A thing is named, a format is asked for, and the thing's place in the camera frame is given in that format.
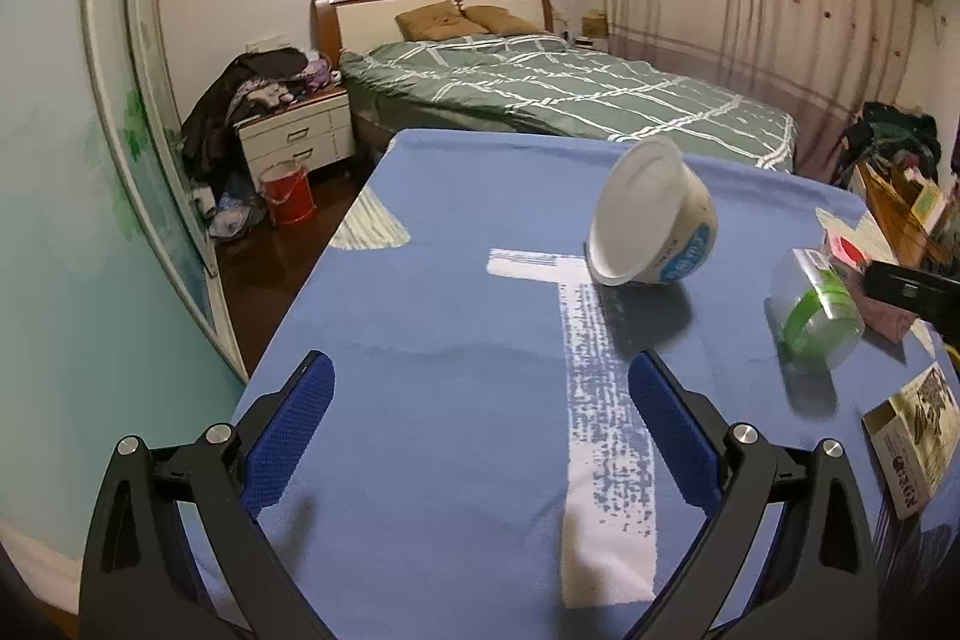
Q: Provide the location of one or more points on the clear plastic container green label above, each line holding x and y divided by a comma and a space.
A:
814, 310

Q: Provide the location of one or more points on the red dot white packet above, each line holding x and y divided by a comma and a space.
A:
847, 250

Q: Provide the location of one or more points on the heap of dark bags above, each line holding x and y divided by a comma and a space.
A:
892, 134

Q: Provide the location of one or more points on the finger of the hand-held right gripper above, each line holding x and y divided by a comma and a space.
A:
907, 291

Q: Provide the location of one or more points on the purple patterned cloth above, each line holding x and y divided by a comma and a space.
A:
319, 78

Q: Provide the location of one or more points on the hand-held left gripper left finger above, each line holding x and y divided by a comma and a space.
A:
292, 430

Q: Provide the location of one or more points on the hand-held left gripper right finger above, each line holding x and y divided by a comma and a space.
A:
671, 430

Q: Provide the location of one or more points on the white paper bowl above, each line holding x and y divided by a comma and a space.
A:
645, 212

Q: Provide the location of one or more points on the white nightstand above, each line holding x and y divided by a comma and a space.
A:
300, 134

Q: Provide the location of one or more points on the crumpled plastic bag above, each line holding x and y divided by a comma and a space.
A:
232, 212

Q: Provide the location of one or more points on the green plaid duvet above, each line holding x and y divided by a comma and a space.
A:
562, 85

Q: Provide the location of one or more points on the tissue box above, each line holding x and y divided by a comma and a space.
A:
595, 25

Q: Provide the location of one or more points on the wooden bed frame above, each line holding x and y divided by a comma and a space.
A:
322, 25

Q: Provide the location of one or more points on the leaf print wardrobe door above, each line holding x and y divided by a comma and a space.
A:
45, 160

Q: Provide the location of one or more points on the red bucket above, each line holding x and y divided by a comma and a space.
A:
289, 197

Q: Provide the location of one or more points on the pile of dark clothes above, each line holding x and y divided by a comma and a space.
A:
217, 115

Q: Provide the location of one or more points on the cream printed carton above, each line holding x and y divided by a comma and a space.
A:
911, 452

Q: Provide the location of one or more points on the pink packet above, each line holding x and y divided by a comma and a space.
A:
885, 319

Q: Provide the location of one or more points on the brown pillow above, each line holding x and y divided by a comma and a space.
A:
499, 19
431, 21

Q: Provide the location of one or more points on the green white card box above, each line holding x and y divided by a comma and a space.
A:
927, 205

